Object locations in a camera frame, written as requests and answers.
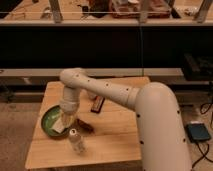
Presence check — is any small clear plastic bottle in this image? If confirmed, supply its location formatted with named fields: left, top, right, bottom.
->
left=68, top=129, right=85, bottom=154

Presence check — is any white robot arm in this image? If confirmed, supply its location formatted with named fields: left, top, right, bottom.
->
left=60, top=68, right=192, bottom=171

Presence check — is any white sponge block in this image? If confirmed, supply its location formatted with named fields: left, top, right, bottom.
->
left=52, top=118, right=68, bottom=133

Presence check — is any brown sausage-shaped item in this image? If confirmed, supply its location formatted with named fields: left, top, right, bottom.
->
left=77, top=119, right=94, bottom=132

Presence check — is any green round plate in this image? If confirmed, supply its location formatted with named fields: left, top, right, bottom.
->
left=41, top=105, right=69, bottom=139

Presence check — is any dark chocolate bar wrapper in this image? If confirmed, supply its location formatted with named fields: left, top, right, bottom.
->
left=91, top=96, right=105, bottom=113

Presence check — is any white plastic cup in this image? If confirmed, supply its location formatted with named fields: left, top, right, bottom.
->
left=86, top=91, right=97, bottom=100

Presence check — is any wooden folding table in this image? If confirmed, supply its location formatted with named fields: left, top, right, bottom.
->
left=26, top=78, right=151, bottom=169

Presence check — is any brown tray on shelf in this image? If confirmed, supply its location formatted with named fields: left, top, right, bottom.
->
left=109, top=0, right=171, bottom=18

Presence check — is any black box on floor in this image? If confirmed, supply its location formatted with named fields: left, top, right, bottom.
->
left=185, top=123, right=211, bottom=143

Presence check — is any black floor cable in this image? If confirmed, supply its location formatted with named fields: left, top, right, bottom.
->
left=191, top=99, right=213, bottom=169

